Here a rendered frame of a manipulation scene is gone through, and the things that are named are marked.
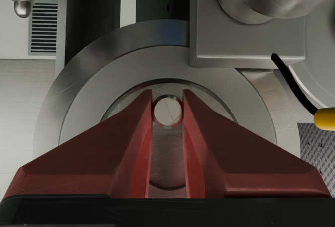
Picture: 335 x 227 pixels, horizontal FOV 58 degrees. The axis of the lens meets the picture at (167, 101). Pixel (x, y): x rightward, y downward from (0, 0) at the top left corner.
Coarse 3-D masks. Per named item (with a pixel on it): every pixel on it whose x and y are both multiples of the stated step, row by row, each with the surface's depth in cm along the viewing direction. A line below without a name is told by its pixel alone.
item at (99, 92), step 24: (144, 48) 16; (168, 48) 16; (96, 72) 16; (120, 72) 16; (144, 72) 16; (168, 72) 16; (192, 72) 16; (216, 72) 16; (240, 72) 16; (96, 96) 16; (120, 96) 16; (240, 96) 16; (72, 120) 16; (96, 120) 16; (240, 120) 16; (264, 120) 16
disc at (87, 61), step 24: (144, 24) 17; (168, 24) 17; (96, 48) 17; (120, 48) 17; (72, 72) 17; (264, 72) 17; (48, 96) 16; (72, 96) 17; (264, 96) 17; (48, 120) 16; (288, 120) 17; (48, 144) 16; (288, 144) 17
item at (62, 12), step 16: (64, 0) 17; (80, 0) 20; (96, 0) 25; (112, 0) 34; (64, 16) 17; (80, 16) 20; (96, 16) 26; (112, 16) 34; (64, 32) 17; (80, 32) 20; (96, 32) 26; (64, 48) 17; (80, 48) 21; (64, 64) 17
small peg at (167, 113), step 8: (160, 96) 12; (168, 96) 12; (152, 104) 12; (160, 104) 12; (168, 104) 12; (176, 104) 12; (152, 112) 12; (160, 112) 12; (168, 112) 12; (176, 112) 12; (160, 120) 12; (168, 120) 12; (176, 120) 12; (168, 128) 12
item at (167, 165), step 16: (160, 80) 15; (176, 80) 15; (128, 96) 15; (176, 96) 15; (208, 96) 15; (112, 112) 15; (224, 112) 15; (160, 128) 15; (176, 128) 15; (160, 144) 15; (176, 144) 15; (160, 160) 15; (176, 160) 15; (160, 176) 15; (176, 176) 15; (160, 192) 14; (176, 192) 14
